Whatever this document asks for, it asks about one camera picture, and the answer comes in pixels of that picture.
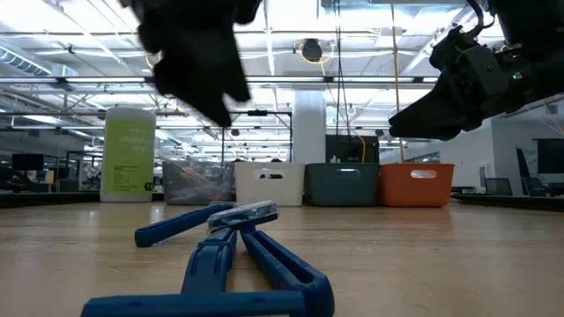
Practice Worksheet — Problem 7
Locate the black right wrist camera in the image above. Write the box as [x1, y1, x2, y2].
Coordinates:
[429, 25, 464, 75]

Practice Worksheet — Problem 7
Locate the black desk monitor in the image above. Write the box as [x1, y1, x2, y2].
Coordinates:
[11, 152, 45, 173]

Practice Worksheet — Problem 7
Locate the black ceiling cable reel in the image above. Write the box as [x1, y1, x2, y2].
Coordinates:
[301, 38, 323, 63]

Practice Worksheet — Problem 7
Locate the black hanging cable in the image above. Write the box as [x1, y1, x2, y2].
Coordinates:
[333, 0, 345, 165]

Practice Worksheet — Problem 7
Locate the black wall screen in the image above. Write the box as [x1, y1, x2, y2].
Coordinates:
[531, 137, 564, 175]

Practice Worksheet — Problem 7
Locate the white pillar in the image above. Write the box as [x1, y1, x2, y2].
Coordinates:
[292, 90, 328, 166]

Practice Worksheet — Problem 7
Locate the blue razor with head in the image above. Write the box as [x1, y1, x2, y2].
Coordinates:
[205, 201, 337, 317]

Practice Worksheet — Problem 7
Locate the green disinfectant wipes canister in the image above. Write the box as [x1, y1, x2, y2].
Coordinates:
[99, 107, 157, 203]

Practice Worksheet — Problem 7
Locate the teal plastic bin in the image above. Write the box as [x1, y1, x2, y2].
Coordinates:
[305, 163, 382, 207]

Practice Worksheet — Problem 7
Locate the black background frame rig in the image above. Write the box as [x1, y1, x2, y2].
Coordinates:
[219, 109, 294, 164]

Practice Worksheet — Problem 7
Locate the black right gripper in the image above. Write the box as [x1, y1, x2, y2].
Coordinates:
[388, 43, 537, 143]

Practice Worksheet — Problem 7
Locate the yellow hanging cable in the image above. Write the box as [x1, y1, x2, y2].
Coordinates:
[389, 0, 407, 165]

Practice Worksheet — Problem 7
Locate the black mesh chair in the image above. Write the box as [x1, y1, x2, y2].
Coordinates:
[483, 177, 515, 197]

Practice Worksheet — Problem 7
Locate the white plastic bin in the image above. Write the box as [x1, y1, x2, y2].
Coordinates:
[233, 161, 308, 207]

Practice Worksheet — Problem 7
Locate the orange plastic bin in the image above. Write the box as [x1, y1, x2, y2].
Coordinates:
[379, 163, 456, 208]

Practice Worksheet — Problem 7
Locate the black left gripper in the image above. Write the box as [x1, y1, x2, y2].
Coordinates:
[131, 0, 261, 129]

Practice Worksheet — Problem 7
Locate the grey plastic bin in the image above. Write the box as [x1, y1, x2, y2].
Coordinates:
[161, 160, 236, 206]

